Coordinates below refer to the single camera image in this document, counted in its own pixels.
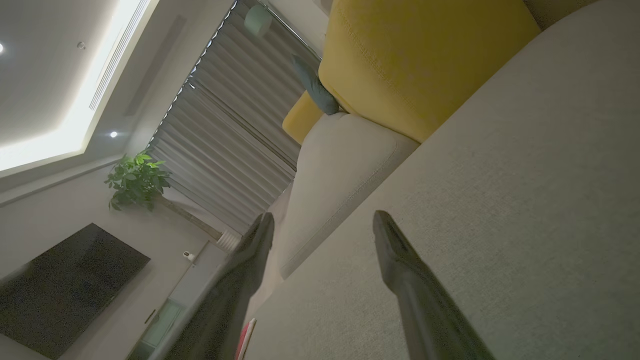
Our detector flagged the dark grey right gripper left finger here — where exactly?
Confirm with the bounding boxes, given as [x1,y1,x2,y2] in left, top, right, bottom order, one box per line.
[162,212,275,360]

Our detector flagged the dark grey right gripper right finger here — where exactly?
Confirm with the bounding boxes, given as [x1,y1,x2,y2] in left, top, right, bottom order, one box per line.
[372,210,497,360]

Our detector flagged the red shorts with white trim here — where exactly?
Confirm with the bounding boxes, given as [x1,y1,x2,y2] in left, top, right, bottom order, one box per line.
[235,318,257,360]

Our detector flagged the white ribbed plant pot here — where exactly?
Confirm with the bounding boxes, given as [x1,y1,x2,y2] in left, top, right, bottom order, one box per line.
[216,229,243,251]

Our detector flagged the pale low tv cabinet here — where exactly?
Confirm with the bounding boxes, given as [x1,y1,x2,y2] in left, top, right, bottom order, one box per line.
[127,240,231,360]

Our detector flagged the grey sofa seat cushion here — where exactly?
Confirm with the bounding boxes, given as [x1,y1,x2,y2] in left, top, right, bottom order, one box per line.
[277,112,421,281]

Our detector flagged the large grey sofa chaise seat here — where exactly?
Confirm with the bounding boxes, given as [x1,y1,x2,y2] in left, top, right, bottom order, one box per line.
[245,0,640,360]

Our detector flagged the green potted plant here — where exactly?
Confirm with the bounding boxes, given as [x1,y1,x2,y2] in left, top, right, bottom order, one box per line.
[104,152,172,212]

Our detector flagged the black flat television screen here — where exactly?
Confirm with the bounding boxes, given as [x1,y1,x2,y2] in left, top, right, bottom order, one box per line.
[0,223,151,360]

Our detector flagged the grey pleated curtain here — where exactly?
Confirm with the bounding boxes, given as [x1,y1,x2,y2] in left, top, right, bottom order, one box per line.
[147,0,323,236]

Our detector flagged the narrow yellow sofa backrest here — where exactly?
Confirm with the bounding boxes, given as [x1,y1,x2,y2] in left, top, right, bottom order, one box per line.
[282,91,326,146]

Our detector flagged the teal throw pillow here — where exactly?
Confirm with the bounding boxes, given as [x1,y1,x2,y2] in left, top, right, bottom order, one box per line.
[291,54,341,116]

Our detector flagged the wide yellow sofa backrest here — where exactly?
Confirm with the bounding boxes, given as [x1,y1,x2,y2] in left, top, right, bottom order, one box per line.
[318,0,542,144]

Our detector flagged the long ceiling air vent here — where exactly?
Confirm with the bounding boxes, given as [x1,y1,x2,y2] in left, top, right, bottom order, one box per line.
[89,0,151,111]

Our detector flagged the round mint green lamp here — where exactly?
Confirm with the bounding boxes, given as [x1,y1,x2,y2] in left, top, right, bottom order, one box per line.
[244,4,273,37]

